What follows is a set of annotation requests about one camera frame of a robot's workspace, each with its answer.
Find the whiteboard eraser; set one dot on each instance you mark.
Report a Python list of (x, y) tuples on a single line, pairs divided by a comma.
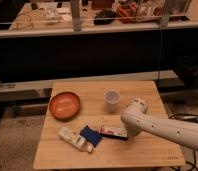
[(113, 132)]

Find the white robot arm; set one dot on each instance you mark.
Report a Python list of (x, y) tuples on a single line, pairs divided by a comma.
[(135, 119)]

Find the translucent plastic cup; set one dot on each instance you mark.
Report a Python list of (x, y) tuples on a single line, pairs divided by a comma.
[(112, 99)]

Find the orange bowl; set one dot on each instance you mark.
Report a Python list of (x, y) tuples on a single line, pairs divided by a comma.
[(64, 105)]

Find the wooden table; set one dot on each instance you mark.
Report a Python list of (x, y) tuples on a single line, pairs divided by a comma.
[(145, 150)]

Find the blue cloth piece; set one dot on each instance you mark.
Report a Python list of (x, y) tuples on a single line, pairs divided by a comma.
[(91, 135)]

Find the white plastic bottle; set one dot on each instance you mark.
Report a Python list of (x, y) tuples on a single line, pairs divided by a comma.
[(76, 140)]

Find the black object on bench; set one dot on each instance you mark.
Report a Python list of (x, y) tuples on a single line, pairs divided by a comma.
[(104, 17)]

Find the red object on bench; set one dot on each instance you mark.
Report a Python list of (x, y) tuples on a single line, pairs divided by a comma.
[(127, 13)]

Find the metal post left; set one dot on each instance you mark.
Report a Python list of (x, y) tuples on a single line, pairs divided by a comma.
[(75, 11)]

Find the metal post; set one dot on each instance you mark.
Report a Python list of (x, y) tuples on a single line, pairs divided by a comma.
[(75, 11), (167, 8)]

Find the metal post right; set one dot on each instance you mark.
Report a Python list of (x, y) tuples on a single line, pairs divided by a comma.
[(167, 8)]

